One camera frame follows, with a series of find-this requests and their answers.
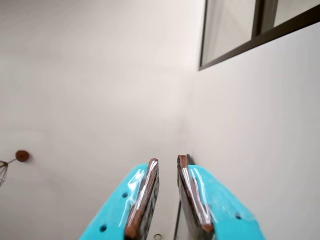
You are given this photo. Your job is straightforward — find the teal gripper finger with brown pad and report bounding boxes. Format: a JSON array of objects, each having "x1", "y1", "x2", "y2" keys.
[
  {"x1": 177, "y1": 154, "x2": 266, "y2": 240},
  {"x1": 78, "y1": 157, "x2": 160, "y2": 240}
]

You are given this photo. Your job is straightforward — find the round wooden lamp mount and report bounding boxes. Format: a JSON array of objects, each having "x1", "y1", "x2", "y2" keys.
[{"x1": 15, "y1": 149, "x2": 30, "y2": 162}]

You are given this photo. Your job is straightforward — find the wire cage pendant lamp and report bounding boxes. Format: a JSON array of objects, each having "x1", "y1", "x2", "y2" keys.
[{"x1": 0, "y1": 157, "x2": 16, "y2": 187}]

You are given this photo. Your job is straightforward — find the dark window frame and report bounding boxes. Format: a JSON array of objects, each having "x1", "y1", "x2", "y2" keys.
[{"x1": 198, "y1": 0, "x2": 320, "y2": 72}]

